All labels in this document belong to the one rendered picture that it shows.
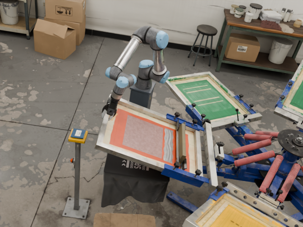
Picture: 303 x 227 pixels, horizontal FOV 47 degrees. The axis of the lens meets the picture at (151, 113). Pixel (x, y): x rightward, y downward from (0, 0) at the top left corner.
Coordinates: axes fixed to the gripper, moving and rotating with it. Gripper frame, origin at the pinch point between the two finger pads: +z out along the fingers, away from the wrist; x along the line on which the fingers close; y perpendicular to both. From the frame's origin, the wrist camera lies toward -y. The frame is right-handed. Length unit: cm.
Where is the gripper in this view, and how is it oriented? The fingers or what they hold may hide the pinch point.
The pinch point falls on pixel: (105, 118)
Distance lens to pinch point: 250.5
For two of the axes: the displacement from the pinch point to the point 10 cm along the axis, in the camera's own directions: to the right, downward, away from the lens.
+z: -4.0, 7.1, 5.8
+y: 0.6, -6.1, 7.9
